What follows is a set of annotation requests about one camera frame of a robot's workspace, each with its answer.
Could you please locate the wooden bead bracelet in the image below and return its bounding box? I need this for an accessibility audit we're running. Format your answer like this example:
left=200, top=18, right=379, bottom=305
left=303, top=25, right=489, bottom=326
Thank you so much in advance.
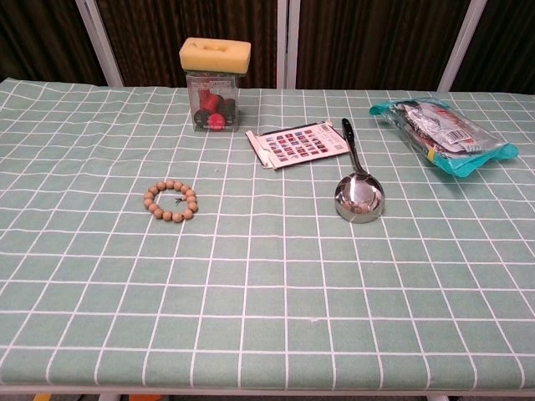
left=143, top=178, right=198, bottom=223

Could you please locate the colour swatch card packet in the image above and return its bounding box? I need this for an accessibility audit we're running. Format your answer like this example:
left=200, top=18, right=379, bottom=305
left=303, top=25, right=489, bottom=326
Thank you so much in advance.
left=244, top=119, right=351, bottom=171

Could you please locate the green checked tablecloth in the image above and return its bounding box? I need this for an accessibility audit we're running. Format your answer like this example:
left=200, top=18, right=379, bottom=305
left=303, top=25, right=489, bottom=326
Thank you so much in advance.
left=0, top=78, right=535, bottom=392

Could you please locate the clear box of thread spools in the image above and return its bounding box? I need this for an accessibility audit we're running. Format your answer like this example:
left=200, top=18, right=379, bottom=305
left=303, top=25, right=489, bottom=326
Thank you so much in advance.
left=185, top=70, right=242, bottom=134

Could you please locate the yellow sponge block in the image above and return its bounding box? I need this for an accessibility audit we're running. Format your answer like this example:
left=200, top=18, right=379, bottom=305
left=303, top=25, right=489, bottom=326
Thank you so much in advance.
left=178, top=37, right=252, bottom=77

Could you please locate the teal plastic snack bag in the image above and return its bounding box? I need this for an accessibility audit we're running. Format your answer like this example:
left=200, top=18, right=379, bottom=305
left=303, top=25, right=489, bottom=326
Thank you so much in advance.
left=368, top=97, right=520, bottom=179

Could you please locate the dark brown curtain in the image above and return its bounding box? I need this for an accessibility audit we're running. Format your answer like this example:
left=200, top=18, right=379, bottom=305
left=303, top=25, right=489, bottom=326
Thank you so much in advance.
left=0, top=0, right=535, bottom=94

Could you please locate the steel ladle with black handle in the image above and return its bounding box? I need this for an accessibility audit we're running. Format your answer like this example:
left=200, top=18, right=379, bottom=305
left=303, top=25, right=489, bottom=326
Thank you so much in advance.
left=334, top=117, right=386, bottom=225

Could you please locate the upright white frame post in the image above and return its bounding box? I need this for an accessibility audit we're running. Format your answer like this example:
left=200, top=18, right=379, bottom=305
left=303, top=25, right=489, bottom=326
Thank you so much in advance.
left=277, top=0, right=289, bottom=89
left=288, top=0, right=301, bottom=89

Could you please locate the white table frame bar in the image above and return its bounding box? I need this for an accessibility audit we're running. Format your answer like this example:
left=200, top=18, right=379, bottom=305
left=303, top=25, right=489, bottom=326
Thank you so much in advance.
left=0, top=386, right=535, bottom=398

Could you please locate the slanted white frame post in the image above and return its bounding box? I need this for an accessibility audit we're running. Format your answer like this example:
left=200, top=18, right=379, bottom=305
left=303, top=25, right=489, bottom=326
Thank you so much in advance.
left=74, top=0, right=125, bottom=88
left=436, top=0, right=489, bottom=93

